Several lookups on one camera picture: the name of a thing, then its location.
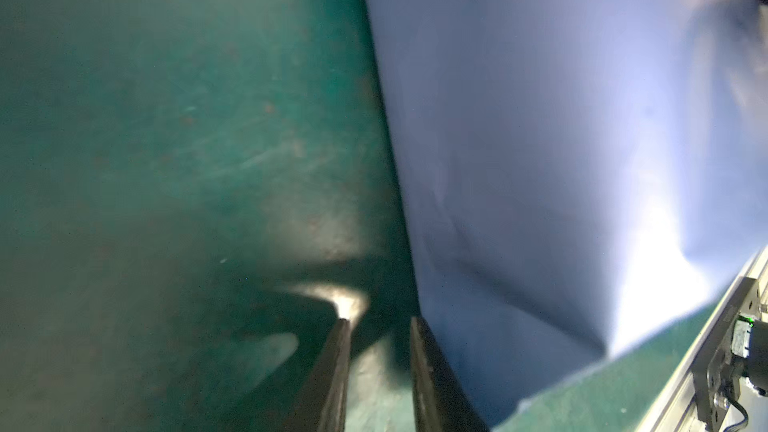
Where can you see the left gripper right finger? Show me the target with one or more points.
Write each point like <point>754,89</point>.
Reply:
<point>438,400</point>

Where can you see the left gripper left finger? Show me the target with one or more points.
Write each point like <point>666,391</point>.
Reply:
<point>322,400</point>

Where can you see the light blue wrapping paper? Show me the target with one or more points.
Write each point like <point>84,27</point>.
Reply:
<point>576,175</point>

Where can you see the green table mat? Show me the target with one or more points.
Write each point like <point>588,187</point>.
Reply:
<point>191,192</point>

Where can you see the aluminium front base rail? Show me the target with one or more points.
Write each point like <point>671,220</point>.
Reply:
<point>674,409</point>

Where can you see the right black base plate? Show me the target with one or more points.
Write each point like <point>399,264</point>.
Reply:
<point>733,350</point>

